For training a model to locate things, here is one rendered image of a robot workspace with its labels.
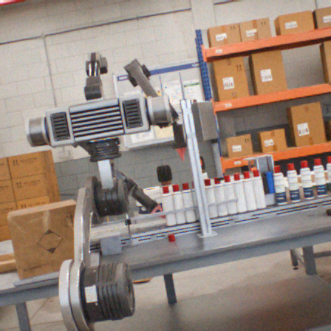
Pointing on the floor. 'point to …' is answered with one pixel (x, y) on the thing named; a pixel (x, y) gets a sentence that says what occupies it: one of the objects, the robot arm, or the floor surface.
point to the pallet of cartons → (26, 185)
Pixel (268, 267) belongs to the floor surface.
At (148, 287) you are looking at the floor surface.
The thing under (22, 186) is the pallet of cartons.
